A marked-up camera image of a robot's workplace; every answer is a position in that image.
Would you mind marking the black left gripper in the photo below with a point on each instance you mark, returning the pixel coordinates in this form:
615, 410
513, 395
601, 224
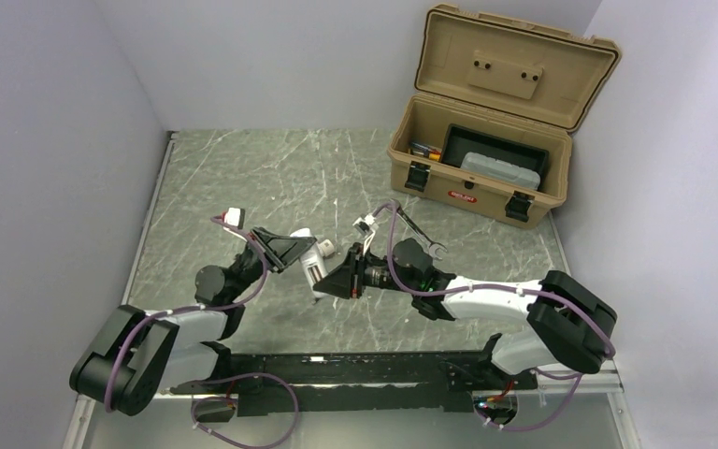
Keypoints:
278, 252

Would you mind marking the silver open-end wrench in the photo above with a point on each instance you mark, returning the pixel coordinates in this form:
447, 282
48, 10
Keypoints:
435, 249

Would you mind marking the black toolbox latch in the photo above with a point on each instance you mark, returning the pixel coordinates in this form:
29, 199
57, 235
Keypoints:
417, 177
517, 208

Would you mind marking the tan plastic toolbox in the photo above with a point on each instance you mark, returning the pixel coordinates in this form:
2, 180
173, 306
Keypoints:
526, 82

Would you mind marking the black tray in toolbox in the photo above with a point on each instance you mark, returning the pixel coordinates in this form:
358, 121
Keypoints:
460, 140

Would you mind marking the black toolbox left latch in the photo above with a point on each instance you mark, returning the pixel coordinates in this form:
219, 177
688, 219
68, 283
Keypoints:
417, 177

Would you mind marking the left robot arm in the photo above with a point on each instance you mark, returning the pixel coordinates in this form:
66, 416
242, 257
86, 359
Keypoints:
137, 353

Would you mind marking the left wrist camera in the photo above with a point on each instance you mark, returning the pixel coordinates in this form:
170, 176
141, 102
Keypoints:
234, 217

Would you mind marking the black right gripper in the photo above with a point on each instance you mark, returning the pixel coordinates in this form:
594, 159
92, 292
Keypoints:
347, 281

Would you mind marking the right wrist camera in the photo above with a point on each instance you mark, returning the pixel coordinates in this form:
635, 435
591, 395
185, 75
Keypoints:
367, 227

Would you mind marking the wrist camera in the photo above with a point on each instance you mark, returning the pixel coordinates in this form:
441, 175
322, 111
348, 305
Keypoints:
234, 217
367, 227

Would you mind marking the white plastic pipe elbow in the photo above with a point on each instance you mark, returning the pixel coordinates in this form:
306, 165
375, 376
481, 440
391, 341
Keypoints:
326, 248

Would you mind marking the grey plastic case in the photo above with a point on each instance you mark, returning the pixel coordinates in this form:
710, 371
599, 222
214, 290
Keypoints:
501, 170

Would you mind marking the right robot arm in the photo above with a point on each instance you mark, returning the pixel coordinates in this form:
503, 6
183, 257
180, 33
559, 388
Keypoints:
560, 320

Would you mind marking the black toolbox right latch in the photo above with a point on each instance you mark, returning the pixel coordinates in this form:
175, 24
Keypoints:
517, 208

